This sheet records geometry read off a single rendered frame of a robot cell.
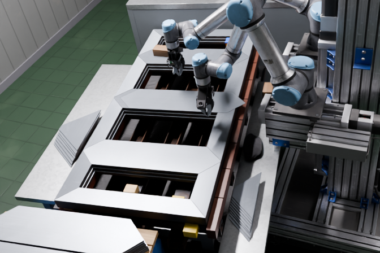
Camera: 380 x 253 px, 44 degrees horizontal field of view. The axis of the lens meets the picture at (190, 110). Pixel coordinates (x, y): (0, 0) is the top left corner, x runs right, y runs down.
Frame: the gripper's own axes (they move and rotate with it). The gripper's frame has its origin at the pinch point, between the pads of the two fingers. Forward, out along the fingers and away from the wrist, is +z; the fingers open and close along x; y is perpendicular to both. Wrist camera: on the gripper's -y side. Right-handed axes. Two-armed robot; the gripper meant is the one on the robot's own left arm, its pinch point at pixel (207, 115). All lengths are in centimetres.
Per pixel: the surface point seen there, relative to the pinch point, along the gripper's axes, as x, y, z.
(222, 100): -3.8, 19.2, 5.7
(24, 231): 69, -77, 8
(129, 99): 51, 17, 6
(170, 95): 27.5, 21.9, 5.7
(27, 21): 239, 190, 52
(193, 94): 14.5, 24.3, 5.7
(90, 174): 52, -40, 8
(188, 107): 14.6, 12.6, 5.7
